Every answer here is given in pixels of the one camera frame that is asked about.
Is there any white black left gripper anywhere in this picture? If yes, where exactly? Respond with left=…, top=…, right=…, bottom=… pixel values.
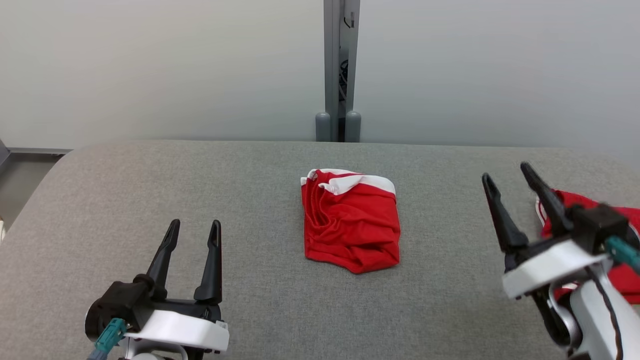
left=85, top=219, right=231, bottom=353

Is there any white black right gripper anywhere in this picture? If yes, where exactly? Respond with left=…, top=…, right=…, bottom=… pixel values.
left=481, top=161, right=613, bottom=301

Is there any red Bulls 23 jersey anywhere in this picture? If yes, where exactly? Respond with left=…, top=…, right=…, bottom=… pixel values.
left=535, top=189, right=640, bottom=305

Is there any camera cable teal plug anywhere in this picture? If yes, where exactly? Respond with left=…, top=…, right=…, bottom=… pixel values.
left=604, top=236, right=640, bottom=273
left=87, top=317, right=127, bottom=360

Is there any white partition screen grey frame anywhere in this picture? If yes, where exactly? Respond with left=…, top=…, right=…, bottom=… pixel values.
left=344, top=0, right=640, bottom=163
left=0, top=0, right=346, bottom=156

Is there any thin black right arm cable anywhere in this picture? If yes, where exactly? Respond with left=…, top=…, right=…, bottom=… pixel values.
left=586, top=272, right=626, bottom=360

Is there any left camera cable teal plug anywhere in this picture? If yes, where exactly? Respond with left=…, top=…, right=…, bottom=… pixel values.
left=87, top=317, right=127, bottom=360

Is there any right camera cable teal plug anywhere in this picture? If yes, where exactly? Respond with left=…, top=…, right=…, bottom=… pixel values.
left=604, top=236, right=640, bottom=273

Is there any red Bulls shorts white stripe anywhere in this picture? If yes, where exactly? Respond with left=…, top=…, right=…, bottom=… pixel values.
left=300, top=168, right=402, bottom=275

